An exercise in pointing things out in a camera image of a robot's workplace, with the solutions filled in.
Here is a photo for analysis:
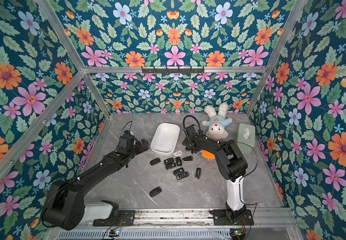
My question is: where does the white plastic storage box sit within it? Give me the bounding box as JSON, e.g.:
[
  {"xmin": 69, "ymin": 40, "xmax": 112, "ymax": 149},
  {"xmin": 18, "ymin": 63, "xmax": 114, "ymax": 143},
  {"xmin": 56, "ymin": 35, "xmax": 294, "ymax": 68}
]
[{"xmin": 151, "ymin": 123, "xmax": 180, "ymax": 157}]

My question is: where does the black car key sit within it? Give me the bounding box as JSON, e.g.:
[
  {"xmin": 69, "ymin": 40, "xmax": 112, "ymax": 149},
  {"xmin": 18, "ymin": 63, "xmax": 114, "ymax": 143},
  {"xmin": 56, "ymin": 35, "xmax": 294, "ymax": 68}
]
[
  {"xmin": 164, "ymin": 158, "xmax": 175, "ymax": 165},
  {"xmin": 195, "ymin": 168, "xmax": 202, "ymax": 179},
  {"xmin": 173, "ymin": 168, "xmax": 185, "ymax": 176},
  {"xmin": 150, "ymin": 158, "xmax": 161, "ymax": 166},
  {"xmin": 175, "ymin": 157, "xmax": 183, "ymax": 167},
  {"xmin": 165, "ymin": 163, "xmax": 177, "ymax": 170}
]

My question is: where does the black car key front isolated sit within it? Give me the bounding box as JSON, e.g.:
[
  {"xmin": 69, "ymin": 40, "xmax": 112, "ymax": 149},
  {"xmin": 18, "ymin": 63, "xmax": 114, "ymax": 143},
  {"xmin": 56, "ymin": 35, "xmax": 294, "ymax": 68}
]
[{"xmin": 149, "ymin": 187, "xmax": 162, "ymax": 198}]

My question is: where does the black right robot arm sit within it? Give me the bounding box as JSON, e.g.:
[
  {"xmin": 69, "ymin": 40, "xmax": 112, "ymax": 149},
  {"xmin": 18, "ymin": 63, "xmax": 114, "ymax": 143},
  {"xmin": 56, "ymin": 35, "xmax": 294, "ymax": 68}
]
[{"xmin": 183, "ymin": 125, "xmax": 248, "ymax": 224}]

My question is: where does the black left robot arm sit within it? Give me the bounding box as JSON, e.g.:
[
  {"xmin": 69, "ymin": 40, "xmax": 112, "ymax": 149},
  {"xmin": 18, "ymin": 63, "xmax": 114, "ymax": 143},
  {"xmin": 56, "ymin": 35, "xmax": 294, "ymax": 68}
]
[{"xmin": 40, "ymin": 131, "xmax": 149, "ymax": 231}]

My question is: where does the black silver flip key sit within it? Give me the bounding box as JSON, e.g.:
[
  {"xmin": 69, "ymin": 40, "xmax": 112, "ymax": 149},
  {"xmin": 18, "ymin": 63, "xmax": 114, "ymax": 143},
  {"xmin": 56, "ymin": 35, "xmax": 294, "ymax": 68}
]
[{"xmin": 182, "ymin": 156, "xmax": 194, "ymax": 163}]

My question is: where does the black key with chrome trim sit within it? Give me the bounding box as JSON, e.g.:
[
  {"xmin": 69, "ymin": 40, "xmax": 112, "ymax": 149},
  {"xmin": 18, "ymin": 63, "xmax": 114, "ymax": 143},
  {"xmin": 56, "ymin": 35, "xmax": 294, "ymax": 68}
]
[{"xmin": 176, "ymin": 172, "xmax": 190, "ymax": 180}]

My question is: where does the green tissue box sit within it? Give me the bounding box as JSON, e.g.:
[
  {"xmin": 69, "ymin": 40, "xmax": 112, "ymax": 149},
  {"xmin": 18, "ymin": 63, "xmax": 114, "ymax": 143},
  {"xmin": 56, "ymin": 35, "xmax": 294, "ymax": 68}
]
[{"xmin": 234, "ymin": 123, "xmax": 256, "ymax": 154}]

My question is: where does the orange plush toy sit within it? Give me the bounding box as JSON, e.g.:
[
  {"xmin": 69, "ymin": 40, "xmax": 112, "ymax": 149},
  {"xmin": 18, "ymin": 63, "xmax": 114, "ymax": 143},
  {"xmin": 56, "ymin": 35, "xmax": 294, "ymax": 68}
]
[{"xmin": 202, "ymin": 150, "xmax": 216, "ymax": 160}]

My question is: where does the white plush bunny toy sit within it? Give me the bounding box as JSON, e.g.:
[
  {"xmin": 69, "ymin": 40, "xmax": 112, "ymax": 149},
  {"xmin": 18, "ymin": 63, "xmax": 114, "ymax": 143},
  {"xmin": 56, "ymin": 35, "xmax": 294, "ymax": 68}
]
[{"xmin": 202, "ymin": 103, "xmax": 233, "ymax": 141}]

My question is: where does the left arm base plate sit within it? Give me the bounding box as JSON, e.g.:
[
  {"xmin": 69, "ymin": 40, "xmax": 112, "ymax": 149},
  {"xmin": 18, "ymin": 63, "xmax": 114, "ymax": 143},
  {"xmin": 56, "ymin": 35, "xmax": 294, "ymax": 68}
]
[{"xmin": 93, "ymin": 210, "xmax": 136, "ymax": 227}]

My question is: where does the black wall hook rail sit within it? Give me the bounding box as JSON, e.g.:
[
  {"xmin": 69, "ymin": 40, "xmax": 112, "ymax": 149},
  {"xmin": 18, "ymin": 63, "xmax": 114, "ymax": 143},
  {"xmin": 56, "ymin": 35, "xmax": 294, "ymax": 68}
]
[{"xmin": 141, "ymin": 67, "xmax": 205, "ymax": 75}]

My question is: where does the aluminium front rail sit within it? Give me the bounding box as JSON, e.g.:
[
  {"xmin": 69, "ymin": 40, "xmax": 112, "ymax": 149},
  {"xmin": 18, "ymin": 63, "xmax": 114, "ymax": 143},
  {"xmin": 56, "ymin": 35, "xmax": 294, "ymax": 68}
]
[{"xmin": 119, "ymin": 208, "xmax": 297, "ymax": 228}]

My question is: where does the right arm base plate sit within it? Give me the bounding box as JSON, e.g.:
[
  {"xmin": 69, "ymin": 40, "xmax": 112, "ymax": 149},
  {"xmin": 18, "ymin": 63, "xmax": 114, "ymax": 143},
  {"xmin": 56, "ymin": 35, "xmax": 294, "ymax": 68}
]
[{"xmin": 210, "ymin": 209, "xmax": 255, "ymax": 226}]

